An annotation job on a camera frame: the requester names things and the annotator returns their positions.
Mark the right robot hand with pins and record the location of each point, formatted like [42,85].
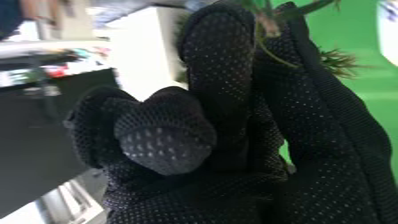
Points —
[236,186]

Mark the dark green sprig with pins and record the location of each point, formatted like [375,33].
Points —
[266,23]

